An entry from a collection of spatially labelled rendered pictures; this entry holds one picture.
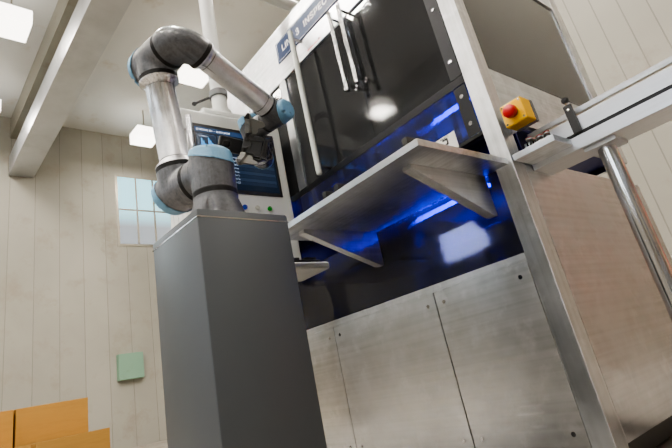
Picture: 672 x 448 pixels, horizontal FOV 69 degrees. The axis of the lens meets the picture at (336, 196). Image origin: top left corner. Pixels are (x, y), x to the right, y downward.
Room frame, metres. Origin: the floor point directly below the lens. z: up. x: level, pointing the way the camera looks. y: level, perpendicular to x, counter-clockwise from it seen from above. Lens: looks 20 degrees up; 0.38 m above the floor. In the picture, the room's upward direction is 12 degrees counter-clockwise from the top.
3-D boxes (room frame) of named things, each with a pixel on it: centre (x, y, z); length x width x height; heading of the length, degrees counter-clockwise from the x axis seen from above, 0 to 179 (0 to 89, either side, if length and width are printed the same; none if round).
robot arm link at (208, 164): (1.18, 0.31, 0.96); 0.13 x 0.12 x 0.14; 56
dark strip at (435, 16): (1.41, -0.47, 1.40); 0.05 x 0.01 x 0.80; 43
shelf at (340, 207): (1.50, -0.16, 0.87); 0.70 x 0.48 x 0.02; 43
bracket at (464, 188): (1.31, -0.32, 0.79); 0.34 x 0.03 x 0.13; 133
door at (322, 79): (1.89, -0.04, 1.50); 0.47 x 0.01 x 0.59; 43
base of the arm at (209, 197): (1.17, 0.31, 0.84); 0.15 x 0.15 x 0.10
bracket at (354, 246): (1.68, 0.01, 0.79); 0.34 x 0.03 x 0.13; 133
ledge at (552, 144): (1.34, -0.63, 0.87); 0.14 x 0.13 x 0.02; 133
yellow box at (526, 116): (1.32, -0.58, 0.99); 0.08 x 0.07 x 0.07; 133
